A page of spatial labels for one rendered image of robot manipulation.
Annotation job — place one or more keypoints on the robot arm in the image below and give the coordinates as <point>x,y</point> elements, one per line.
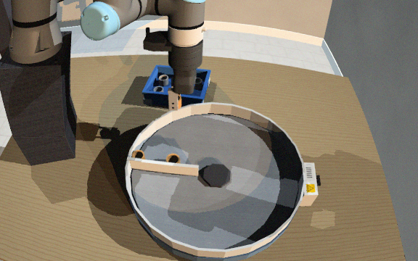
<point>36,35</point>

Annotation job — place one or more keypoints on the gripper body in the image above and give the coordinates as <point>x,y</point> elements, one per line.
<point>184,54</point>

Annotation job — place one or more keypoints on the blue open-top crate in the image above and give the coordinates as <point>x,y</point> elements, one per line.
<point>161,98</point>

